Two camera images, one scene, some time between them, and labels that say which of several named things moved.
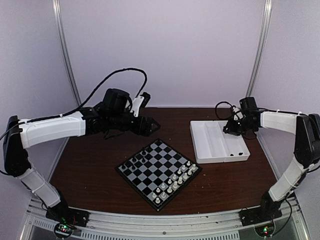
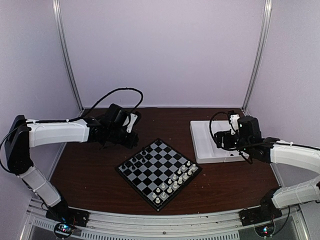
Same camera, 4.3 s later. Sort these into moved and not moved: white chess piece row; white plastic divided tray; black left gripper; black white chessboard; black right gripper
Moved: black left gripper; black right gripper
Not moved: white plastic divided tray; white chess piece row; black white chessboard
